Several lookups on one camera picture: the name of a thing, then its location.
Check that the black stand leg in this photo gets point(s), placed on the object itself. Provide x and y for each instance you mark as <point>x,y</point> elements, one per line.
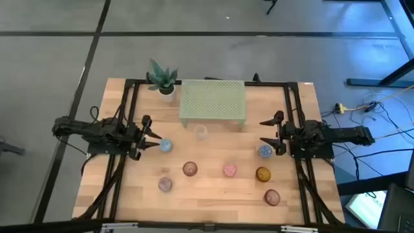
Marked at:
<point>271,8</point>

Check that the dark blue patterned candle tin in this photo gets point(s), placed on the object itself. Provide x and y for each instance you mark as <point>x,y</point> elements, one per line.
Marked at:
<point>265,151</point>

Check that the open laptop with bright screen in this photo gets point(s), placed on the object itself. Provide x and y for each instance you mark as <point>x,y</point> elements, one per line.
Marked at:
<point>367,207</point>

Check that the light blue patterned candle tin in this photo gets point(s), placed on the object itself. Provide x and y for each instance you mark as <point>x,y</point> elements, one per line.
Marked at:
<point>166,145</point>

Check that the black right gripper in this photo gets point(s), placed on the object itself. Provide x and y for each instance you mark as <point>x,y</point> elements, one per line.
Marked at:
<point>291,136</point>

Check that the grey chair base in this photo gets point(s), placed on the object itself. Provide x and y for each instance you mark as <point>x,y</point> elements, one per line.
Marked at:
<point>9,148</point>

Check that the clear glass candle holder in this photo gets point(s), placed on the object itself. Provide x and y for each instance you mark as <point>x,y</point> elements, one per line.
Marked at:
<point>200,132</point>

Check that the black computer case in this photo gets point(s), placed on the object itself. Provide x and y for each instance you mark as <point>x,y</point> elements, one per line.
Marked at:
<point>399,210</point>

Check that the yellow power strip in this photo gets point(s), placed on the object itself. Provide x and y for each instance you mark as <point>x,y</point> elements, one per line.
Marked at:
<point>341,108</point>

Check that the green plant in white pot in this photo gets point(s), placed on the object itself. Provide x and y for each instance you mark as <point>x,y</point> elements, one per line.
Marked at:
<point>166,87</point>

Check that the purple patterned candle tin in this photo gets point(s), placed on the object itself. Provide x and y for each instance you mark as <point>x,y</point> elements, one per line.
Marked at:
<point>165,184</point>

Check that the black power adapter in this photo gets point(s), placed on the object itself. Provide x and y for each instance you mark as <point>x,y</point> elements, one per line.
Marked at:
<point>371,106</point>

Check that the green perforated metal shelf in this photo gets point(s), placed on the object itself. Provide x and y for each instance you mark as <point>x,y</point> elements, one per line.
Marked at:
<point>211,100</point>

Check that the pink ribbed glass candle holder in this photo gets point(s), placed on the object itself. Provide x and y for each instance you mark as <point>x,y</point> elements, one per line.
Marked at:
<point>190,168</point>
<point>272,197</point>

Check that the amber ribbed glass candle holder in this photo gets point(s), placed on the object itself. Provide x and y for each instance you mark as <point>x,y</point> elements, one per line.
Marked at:
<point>263,174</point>

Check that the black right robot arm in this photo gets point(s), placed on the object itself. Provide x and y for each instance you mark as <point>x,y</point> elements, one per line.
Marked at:
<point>349,134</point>

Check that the pink patterned candle tin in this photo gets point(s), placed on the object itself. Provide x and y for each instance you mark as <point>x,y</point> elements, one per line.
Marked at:
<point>230,170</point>

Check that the black aluminium table frame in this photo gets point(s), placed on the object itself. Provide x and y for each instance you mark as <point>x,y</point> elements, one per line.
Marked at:
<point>292,86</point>

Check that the black floor bar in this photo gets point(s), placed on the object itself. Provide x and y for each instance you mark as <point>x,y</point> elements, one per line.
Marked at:
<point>372,184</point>

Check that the black beam with silver brackets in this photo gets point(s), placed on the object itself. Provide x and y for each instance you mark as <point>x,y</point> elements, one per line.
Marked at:
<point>48,227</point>

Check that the black desk foot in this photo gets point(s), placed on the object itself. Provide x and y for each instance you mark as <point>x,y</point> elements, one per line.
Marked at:
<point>372,83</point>

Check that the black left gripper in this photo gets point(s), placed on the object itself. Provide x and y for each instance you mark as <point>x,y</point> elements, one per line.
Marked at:
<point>132,139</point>

